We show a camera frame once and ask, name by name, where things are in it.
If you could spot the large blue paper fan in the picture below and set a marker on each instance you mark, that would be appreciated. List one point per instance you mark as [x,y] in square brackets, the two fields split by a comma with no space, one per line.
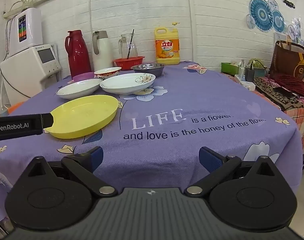
[261,13]

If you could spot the yellow plastic plate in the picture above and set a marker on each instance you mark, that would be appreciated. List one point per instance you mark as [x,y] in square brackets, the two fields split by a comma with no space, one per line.
[84,115]

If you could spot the glass pitcher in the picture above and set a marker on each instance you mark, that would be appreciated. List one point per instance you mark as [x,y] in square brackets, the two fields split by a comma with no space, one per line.
[124,47]

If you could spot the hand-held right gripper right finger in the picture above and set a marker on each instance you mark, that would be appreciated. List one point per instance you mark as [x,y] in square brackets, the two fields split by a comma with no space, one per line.
[209,158]

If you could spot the green cardboard box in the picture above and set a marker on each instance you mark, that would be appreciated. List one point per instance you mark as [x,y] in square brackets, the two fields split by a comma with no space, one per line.
[228,67]

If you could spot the red plastic basket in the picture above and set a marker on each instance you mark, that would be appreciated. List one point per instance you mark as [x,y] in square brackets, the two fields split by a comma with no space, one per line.
[128,63]

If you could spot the white thermos jug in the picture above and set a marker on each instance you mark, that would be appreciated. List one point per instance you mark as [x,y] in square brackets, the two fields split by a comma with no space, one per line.
[103,52]

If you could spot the black power adapter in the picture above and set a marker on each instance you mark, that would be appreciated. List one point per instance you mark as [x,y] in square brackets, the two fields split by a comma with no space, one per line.
[249,74]

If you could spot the dark red knitted cloth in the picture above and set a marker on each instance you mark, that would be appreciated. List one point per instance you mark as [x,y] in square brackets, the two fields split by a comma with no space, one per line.
[292,83]

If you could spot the black stirring stick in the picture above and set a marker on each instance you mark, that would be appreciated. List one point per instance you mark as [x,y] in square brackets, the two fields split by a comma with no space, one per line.
[130,42]

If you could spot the white appliance with screen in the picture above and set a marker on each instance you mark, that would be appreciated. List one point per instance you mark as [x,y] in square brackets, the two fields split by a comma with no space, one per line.
[24,72]

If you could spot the white wall water purifier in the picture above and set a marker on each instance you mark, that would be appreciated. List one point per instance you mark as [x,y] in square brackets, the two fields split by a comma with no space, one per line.
[29,30]

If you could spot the small white paper fan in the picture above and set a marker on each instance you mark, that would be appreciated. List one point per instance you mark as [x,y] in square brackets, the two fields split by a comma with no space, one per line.
[273,4]
[291,31]
[251,22]

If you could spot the purple plastic bowl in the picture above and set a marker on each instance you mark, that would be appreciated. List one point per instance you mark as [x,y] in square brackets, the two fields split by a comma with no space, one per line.
[83,76]

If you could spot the red thermos jug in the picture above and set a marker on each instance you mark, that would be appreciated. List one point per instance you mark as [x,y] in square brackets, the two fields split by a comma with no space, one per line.
[78,55]

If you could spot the purple floral tablecloth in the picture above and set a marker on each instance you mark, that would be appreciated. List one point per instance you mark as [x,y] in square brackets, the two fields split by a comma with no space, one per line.
[167,100]

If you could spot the white charger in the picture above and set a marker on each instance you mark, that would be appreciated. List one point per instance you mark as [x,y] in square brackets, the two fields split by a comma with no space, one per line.
[242,67]

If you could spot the white power strip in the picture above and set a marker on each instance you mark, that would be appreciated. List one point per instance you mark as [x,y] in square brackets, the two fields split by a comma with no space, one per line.
[244,84]

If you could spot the brown paper bag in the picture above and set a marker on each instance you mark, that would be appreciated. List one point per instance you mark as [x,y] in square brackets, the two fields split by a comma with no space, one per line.
[289,62]

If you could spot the orange stool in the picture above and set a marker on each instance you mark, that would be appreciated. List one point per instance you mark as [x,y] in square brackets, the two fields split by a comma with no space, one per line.
[15,107]

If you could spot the black wall hook rack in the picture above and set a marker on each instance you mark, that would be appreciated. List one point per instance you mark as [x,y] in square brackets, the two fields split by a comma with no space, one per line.
[288,2]

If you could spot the medium blue paper fan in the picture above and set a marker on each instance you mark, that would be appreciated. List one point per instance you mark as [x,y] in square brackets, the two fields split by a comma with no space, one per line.
[278,21]

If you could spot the brown patterned cloth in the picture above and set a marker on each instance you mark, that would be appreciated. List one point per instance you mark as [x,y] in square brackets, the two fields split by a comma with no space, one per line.
[269,91]

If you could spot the yellow detergent bottle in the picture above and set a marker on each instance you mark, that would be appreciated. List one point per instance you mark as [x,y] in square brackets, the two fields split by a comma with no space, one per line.
[167,47]

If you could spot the orange plaid cloth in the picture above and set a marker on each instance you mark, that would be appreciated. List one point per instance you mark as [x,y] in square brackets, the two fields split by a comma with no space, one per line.
[299,120]

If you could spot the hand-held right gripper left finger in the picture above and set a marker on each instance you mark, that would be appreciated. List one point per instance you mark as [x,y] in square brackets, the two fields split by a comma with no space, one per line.
[98,156]

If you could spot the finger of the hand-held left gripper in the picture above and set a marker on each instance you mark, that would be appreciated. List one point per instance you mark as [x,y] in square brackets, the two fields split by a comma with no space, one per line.
[47,121]

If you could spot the plain white plate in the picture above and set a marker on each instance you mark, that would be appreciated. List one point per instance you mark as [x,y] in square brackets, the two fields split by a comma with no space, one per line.
[77,88]

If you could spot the white plate with flower print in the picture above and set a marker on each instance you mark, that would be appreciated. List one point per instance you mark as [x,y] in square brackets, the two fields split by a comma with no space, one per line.
[122,83]

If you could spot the stainless steel bowl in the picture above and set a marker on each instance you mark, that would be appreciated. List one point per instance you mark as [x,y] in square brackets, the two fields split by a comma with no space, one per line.
[152,70]

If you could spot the white bowl with red pattern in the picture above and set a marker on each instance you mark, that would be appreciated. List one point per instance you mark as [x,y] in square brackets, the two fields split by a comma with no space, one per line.
[108,73]

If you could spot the black phone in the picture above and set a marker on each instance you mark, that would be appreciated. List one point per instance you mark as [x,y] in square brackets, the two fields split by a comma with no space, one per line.
[284,92]

